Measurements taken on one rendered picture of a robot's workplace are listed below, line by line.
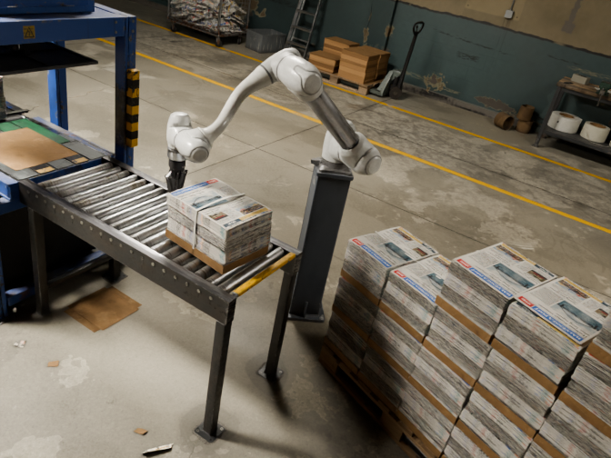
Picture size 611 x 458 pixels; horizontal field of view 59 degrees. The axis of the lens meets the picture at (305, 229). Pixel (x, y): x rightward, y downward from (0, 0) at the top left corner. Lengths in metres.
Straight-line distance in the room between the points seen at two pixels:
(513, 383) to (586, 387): 0.29
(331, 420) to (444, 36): 7.25
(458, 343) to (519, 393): 0.31
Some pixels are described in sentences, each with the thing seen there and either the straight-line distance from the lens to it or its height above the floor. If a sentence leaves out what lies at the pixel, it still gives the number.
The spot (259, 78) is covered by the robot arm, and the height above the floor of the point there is 1.51.
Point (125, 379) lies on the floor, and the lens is 2.98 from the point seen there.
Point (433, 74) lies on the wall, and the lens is 9.32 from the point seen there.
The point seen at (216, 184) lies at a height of 1.03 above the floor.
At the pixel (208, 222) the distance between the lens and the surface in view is 2.26.
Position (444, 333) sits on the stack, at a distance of 2.44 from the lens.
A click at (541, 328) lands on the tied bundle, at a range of 2.15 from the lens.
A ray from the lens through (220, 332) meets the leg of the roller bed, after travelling 2.29.
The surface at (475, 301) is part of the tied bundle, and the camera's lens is 2.29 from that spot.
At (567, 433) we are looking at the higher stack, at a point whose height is 0.74.
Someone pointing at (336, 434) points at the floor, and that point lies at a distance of 2.86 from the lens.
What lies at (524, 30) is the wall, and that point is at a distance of 8.93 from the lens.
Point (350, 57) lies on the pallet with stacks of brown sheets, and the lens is 8.68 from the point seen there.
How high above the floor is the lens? 2.15
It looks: 29 degrees down
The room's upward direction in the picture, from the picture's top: 12 degrees clockwise
